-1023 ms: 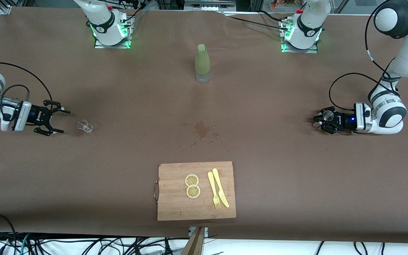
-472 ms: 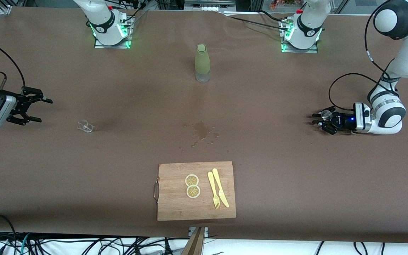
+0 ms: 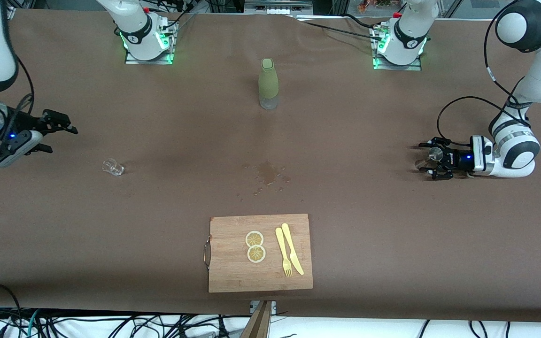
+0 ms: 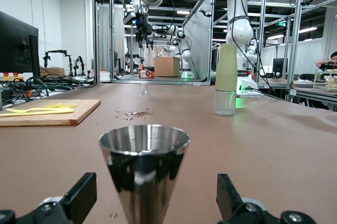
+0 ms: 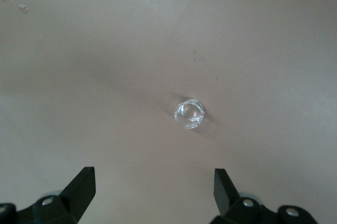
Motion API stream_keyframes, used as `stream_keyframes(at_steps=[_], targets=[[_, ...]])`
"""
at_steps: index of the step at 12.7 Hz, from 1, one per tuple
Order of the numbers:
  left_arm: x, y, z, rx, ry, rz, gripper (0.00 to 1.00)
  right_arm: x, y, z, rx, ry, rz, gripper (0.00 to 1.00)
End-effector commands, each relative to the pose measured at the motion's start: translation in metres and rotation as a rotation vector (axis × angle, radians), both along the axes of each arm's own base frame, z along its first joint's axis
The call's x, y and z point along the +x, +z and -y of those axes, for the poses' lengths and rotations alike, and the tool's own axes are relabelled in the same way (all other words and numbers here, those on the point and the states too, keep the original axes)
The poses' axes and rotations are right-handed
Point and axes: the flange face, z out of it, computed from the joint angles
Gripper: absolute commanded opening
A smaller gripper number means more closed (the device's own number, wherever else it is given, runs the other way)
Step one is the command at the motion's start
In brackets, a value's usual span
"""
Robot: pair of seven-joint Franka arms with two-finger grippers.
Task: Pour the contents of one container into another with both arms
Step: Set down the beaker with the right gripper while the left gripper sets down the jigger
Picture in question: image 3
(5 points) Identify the steel jigger measuring cup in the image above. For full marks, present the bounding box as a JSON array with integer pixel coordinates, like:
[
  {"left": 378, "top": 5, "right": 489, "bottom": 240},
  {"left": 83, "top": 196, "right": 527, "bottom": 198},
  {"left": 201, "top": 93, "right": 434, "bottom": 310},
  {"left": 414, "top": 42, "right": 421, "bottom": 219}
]
[{"left": 415, "top": 147, "right": 445, "bottom": 172}]

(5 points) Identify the small clear glass cup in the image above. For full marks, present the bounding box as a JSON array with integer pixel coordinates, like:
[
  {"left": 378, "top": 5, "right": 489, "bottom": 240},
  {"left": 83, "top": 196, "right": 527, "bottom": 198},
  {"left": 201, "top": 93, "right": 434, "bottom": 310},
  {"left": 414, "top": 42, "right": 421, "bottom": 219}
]
[{"left": 102, "top": 159, "right": 124, "bottom": 177}]

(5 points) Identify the brown table cover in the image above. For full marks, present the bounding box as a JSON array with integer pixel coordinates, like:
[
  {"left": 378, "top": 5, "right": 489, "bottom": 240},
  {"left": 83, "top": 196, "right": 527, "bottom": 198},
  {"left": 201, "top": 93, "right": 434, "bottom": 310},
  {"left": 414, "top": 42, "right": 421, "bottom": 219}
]
[{"left": 0, "top": 8, "right": 541, "bottom": 324}]

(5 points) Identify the orange red background object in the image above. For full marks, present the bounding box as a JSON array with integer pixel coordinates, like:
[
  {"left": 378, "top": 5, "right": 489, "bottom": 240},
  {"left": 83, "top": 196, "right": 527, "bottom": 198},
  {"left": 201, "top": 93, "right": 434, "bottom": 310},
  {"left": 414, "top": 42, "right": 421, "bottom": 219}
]
[{"left": 359, "top": 0, "right": 402, "bottom": 12}]

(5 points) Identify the yellow plastic knife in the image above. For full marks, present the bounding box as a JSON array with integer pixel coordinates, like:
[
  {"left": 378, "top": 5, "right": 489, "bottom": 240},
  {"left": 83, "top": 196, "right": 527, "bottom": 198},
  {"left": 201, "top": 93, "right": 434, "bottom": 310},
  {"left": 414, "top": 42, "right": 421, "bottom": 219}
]
[{"left": 281, "top": 223, "right": 305, "bottom": 276}]

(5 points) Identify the yellow plastic fork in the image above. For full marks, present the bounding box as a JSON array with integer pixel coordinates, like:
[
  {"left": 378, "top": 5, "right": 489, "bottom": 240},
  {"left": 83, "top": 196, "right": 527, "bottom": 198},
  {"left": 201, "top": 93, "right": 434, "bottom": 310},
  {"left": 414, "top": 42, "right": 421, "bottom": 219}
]
[{"left": 275, "top": 227, "right": 293, "bottom": 277}]

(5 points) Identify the olive green bottle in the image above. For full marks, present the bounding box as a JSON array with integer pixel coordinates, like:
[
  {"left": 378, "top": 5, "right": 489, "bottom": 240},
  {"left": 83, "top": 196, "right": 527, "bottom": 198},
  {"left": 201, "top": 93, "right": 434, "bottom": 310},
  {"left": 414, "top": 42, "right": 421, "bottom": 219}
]
[{"left": 258, "top": 58, "right": 279, "bottom": 110}]

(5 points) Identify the grey power strip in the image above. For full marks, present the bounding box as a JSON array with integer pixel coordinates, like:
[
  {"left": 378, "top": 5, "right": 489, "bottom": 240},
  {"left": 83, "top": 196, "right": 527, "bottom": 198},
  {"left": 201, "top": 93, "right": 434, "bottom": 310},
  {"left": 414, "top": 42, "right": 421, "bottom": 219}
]
[{"left": 245, "top": 0, "right": 313, "bottom": 15}]

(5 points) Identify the wooden cutting board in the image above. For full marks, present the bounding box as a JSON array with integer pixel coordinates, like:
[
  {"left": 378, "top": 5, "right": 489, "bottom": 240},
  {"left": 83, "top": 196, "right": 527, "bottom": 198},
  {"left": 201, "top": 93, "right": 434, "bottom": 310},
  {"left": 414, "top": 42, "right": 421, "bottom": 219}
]
[{"left": 203, "top": 214, "right": 314, "bottom": 293}]

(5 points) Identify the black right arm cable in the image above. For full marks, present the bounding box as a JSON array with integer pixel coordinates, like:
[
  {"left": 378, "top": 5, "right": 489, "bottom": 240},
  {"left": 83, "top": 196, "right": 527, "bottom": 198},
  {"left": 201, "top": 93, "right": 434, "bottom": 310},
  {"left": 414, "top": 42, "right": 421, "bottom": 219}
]
[{"left": 3, "top": 55, "right": 35, "bottom": 141}]

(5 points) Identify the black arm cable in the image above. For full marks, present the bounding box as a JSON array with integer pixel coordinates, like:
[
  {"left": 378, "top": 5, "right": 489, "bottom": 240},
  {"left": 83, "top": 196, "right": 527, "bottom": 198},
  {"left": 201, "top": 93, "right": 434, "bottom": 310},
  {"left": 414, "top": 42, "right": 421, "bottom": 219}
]
[
  {"left": 437, "top": 0, "right": 532, "bottom": 141},
  {"left": 3, "top": 55, "right": 35, "bottom": 141}
]

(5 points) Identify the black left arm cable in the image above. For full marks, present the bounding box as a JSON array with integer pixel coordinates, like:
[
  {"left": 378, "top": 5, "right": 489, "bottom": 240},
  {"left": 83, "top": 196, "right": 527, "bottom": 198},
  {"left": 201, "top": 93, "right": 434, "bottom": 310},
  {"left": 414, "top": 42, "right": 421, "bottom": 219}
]
[{"left": 437, "top": 0, "right": 532, "bottom": 141}]

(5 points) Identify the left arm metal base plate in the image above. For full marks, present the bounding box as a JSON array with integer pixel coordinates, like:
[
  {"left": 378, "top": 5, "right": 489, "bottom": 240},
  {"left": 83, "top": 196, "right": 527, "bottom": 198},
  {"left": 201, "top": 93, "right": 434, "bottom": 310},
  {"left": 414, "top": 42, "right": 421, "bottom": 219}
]
[{"left": 371, "top": 23, "right": 424, "bottom": 71}]

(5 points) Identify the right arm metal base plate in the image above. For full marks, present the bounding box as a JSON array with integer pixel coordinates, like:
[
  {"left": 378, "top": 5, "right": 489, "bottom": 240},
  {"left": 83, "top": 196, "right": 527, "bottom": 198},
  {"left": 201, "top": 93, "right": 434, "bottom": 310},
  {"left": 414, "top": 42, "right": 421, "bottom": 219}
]
[{"left": 125, "top": 19, "right": 178, "bottom": 65}]

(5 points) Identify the black base cable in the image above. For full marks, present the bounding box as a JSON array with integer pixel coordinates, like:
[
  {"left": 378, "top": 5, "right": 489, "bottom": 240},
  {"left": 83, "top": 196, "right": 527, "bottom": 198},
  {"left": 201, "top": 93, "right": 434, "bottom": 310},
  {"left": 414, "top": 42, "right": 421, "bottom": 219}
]
[{"left": 294, "top": 14, "right": 384, "bottom": 43}]

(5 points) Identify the teal floor cable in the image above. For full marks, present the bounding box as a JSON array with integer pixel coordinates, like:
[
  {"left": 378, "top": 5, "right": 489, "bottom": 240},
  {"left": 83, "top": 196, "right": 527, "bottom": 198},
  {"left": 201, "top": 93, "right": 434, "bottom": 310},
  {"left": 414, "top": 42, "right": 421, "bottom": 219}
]
[{"left": 25, "top": 309, "right": 41, "bottom": 338}]

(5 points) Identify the small metal bracket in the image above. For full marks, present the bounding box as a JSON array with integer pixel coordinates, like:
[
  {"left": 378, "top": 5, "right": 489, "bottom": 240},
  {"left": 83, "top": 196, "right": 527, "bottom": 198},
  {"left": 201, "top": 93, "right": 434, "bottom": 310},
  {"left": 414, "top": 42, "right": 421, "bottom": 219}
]
[{"left": 250, "top": 300, "right": 277, "bottom": 315}]

